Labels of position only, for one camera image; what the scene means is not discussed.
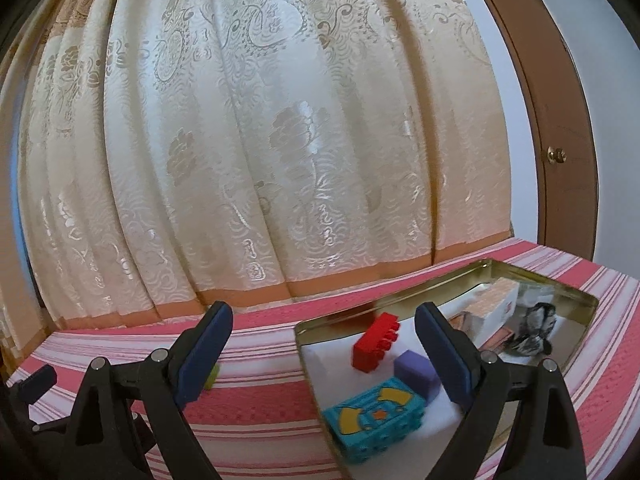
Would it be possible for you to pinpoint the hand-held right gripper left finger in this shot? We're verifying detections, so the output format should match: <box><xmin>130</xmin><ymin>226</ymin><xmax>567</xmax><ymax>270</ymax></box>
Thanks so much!
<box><xmin>75</xmin><ymin>301</ymin><xmax>235</xmax><ymax>480</ymax></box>

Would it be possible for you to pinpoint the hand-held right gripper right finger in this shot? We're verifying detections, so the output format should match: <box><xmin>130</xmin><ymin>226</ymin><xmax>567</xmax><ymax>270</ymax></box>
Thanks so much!
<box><xmin>414</xmin><ymin>301</ymin><xmax>586</xmax><ymax>480</ymax></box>

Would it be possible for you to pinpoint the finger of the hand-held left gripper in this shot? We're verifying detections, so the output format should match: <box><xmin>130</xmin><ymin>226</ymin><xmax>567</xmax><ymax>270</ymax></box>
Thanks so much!
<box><xmin>29</xmin><ymin>410</ymin><xmax>80</xmax><ymax>436</ymax></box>
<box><xmin>10</xmin><ymin>364</ymin><xmax>58</xmax><ymax>403</ymax></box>

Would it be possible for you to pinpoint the purple block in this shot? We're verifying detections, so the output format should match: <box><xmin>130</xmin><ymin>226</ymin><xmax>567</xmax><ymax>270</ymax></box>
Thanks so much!
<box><xmin>393</xmin><ymin>350</ymin><xmax>443</xmax><ymax>403</ymax></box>

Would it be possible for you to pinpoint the pink patterned box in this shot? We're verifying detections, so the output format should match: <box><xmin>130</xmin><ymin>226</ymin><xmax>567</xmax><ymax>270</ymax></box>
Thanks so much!
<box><xmin>480</xmin><ymin>327</ymin><xmax>521</xmax><ymax>356</ymax></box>

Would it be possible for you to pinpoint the white box with red label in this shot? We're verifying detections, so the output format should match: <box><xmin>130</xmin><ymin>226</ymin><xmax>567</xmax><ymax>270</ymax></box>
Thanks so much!
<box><xmin>462</xmin><ymin>280</ymin><xmax>521</xmax><ymax>341</ymax></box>

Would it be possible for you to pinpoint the red toy block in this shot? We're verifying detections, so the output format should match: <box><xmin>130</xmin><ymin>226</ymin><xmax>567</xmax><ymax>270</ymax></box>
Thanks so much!
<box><xmin>351</xmin><ymin>312</ymin><xmax>402</xmax><ymax>372</ymax></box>

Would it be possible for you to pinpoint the small black object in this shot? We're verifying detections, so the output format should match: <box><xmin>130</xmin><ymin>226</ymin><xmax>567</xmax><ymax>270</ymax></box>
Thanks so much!
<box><xmin>507</xmin><ymin>302</ymin><xmax>560</xmax><ymax>357</ymax></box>

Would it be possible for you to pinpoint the blue toy brick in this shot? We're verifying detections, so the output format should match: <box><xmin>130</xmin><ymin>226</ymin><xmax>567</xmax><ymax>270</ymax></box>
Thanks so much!
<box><xmin>321</xmin><ymin>379</ymin><xmax>428</xmax><ymax>465</ymax></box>

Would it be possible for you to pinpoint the gold tin box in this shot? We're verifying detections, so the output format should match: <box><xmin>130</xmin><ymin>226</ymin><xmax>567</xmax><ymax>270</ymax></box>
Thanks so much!
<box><xmin>294</xmin><ymin>258</ymin><xmax>600</xmax><ymax>468</ymax></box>

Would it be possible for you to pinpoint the pink striped bedspread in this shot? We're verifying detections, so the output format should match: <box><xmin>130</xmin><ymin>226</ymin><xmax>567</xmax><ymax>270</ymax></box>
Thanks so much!
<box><xmin>10</xmin><ymin>240</ymin><xmax>640</xmax><ymax>480</ymax></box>

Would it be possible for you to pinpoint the white paper tin lining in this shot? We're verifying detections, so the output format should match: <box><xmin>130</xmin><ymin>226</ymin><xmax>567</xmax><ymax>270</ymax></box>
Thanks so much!
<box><xmin>300</xmin><ymin>285</ymin><xmax>591</xmax><ymax>466</ymax></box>

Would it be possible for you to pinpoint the cream floral curtain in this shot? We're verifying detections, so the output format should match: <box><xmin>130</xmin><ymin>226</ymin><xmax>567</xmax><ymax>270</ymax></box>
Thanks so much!
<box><xmin>0</xmin><ymin>0</ymin><xmax>516</xmax><ymax>361</ymax></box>

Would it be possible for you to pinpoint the brown wooden door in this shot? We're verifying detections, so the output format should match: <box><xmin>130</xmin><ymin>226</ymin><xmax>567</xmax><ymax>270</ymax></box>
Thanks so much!
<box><xmin>460</xmin><ymin>0</ymin><xmax>601</xmax><ymax>266</ymax></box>

